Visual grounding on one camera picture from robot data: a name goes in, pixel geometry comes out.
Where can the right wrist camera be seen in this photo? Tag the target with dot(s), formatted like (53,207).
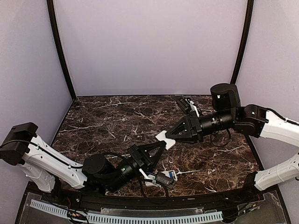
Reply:
(188,106)

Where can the black front table rail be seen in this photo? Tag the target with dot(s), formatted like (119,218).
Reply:
(222,200)

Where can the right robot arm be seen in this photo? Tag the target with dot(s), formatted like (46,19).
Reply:
(251,120)

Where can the white slotted cable duct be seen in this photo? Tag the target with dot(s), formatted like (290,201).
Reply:
(108,217)

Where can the right black frame post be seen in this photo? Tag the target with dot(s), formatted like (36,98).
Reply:
(243,41)

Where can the left black frame post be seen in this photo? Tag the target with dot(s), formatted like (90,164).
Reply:
(59,48)

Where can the white remote control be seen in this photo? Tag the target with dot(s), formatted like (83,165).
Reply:
(161,178)

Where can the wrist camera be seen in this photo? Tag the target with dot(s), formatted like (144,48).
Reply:
(163,179)
(188,106)

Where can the black frame post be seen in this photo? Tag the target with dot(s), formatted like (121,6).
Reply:
(59,48)
(243,41)

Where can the white battery cover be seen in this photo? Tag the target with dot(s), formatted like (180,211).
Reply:
(162,137)

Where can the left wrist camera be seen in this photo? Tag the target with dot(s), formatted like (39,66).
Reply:
(163,179)

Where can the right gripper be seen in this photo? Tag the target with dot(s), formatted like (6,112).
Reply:
(194,123)

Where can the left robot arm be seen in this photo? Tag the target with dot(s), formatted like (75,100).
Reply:
(42,164)

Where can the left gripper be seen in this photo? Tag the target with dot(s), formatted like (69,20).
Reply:
(137,153)

